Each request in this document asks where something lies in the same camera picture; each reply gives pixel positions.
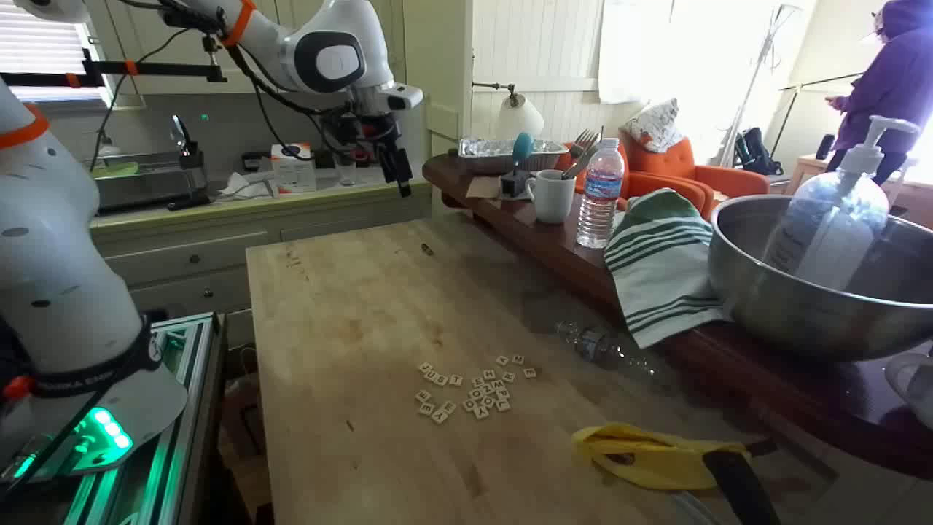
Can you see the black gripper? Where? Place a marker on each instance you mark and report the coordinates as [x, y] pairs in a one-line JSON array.
[[374, 131]]

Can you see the white tile printed S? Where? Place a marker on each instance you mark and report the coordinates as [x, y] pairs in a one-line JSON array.
[[440, 377]]

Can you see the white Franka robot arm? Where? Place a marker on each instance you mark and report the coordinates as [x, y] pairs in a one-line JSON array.
[[61, 271]]

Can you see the brown cardboard sheet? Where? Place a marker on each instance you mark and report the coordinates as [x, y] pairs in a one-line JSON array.
[[483, 191]]

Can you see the aluminium foil tray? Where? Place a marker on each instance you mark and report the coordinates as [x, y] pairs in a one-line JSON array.
[[485, 148]]

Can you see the teal scoop on black base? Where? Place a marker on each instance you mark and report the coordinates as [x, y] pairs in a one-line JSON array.
[[523, 145]]

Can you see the white globe desk lamp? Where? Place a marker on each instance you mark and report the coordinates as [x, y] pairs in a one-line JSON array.
[[520, 119]]

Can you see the white mug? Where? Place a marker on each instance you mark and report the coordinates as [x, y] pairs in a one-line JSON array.
[[556, 198]]

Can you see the metal cutlery piece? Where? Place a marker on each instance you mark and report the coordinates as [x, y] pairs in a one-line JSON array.
[[581, 145]]

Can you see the clear plastic water bottle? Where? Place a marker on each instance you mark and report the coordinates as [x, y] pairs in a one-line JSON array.
[[598, 208]]

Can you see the white letter tile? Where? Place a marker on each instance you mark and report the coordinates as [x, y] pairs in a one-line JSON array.
[[505, 377], [518, 358], [502, 358], [530, 372], [489, 374]]

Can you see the white tile printed T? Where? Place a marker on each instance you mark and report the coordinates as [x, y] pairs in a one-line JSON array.
[[457, 380]]

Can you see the cream cabinet with drawers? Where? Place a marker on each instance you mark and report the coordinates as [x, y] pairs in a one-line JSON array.
[[193, 258]]

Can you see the white tile printed E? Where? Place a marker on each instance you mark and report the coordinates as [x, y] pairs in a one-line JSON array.
[[447, 407], [428, 412], [425, 398]]

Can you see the white tile printed P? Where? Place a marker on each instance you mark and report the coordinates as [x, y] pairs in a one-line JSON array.
[[499, 393]]

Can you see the white tile printed O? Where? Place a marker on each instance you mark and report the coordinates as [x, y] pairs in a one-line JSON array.
[[489, 402]]

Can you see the black countertop appliance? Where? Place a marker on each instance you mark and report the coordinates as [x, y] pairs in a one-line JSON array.
[[148, 183]]

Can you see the white tile printed Y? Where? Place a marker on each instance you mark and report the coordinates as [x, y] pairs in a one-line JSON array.
[[483, 414], [440, 417]]

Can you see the black horizontal rod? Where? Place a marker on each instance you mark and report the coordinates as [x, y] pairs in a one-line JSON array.
[[164, 71]]

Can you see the white tile printed L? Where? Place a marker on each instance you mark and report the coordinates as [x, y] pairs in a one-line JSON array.
[[505, 407]]

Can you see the white patterned pillow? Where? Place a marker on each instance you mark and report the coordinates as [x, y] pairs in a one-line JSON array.
[[657, 122]]

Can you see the crumpled clear plastic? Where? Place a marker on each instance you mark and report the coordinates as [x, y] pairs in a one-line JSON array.
[[598, 345]]

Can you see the green striped white towel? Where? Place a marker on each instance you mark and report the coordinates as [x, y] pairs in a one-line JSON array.
[[660, 271]]

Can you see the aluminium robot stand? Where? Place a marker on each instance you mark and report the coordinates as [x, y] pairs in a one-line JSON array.
[[186, 389]]

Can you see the black bag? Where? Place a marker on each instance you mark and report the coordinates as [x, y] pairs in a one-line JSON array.
[[756, 153]]

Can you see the window with white blinds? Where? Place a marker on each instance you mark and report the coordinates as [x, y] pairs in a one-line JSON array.
[[44, 48]]

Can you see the yellow crumpled cloth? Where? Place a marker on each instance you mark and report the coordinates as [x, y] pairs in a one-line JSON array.
[[644, 456]]

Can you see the black-headed floor lamp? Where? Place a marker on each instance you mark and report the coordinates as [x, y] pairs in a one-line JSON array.
[[820, 81]]

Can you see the large steel bowl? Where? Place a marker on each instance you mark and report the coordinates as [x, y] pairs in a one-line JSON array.
[[807, 310]]

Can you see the clear pump dispenser bottle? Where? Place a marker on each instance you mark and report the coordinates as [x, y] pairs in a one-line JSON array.
[[827, 234]]

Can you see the dark wooden table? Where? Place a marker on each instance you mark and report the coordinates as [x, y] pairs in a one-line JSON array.
[[778, 389]]

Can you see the person in purple hoodie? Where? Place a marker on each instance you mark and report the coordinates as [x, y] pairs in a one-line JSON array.
[[891, 89]]

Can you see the white dish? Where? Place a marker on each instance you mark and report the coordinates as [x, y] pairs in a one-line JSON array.
[[919, 389]]

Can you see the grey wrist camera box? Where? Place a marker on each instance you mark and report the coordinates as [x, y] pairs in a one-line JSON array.
[[406, 96]]

